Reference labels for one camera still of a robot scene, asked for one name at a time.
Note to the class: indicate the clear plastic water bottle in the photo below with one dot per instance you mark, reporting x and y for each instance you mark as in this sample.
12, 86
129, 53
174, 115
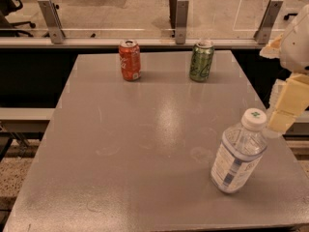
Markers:
242, 147

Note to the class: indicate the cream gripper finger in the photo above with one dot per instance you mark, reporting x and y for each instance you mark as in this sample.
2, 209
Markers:
272, 49
288, 100

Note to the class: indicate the right metal railing bracket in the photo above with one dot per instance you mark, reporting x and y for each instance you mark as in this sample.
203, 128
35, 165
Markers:
263, 33

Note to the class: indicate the orange soda can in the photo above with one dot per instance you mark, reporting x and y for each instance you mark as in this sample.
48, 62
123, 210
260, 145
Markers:
130, 59

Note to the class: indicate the metal railing bracket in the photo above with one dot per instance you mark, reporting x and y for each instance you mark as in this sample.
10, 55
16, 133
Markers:
181, 21
263, 33
52, 21

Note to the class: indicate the green soda can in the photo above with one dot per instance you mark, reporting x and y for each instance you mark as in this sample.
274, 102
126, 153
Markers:
201, 59

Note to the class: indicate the left metal railing bracket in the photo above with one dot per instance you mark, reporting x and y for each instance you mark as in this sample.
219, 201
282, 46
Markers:
52, 21

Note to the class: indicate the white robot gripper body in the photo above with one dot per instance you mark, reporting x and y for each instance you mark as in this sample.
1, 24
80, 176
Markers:
297, 50

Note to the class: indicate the middle metal railing bracket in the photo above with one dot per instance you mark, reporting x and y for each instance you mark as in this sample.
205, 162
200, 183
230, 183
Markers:
181, 21

